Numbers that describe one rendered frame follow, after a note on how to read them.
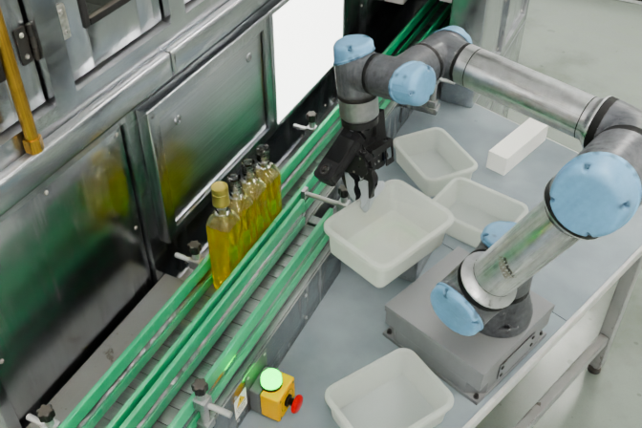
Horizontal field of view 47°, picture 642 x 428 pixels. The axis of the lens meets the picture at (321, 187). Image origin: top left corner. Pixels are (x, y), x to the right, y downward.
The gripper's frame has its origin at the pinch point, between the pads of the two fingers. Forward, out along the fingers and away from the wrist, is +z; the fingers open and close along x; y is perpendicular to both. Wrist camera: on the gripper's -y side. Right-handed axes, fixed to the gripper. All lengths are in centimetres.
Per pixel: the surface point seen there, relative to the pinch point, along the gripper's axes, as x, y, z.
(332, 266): 16.7, 5.1, 26.6
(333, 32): 56, 51, -9
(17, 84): 17, -51, -44
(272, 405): -0.6, -31.0, 30.7
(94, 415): 14, -60, 18
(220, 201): 18.3, -20.8, -6.0
